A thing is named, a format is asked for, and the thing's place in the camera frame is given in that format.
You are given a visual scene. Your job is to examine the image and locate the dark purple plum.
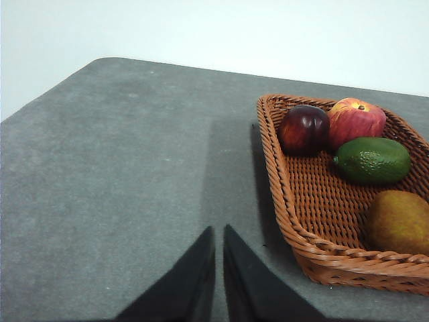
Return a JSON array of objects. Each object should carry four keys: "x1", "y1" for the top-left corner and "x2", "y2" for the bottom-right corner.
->
[{"x1": 278, "y1": 105, "x2": 331, "y2": 157}]

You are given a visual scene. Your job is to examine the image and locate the green avocado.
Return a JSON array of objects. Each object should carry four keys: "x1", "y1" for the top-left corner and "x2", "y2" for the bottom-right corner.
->
[{"x1": 332, "y1": 136, "x2": 412, "y2": 184}]

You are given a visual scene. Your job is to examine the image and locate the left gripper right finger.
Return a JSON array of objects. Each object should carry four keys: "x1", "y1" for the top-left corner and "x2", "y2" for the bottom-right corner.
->
[{"x1": 223, "y1": 223, "x2": 328, "y2": 322}]

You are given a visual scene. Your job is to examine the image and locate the brown kiwi fruit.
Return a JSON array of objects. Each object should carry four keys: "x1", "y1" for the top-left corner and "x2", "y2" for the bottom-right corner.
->
[{"x1": 365, "y1": 190, "x2": 429, "y2": 256}]

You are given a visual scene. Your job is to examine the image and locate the brown wicker basket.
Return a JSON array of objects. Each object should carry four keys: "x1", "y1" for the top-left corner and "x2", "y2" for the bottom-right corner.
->
[{"x1": 256, "y1": 94, "x2": 429, "y2": 297}]

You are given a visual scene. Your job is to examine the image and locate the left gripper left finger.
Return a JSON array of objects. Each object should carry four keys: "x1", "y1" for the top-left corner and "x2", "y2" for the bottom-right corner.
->
[{"x1": 113, "y1": 225, "x2": 216, "y2": 322}]

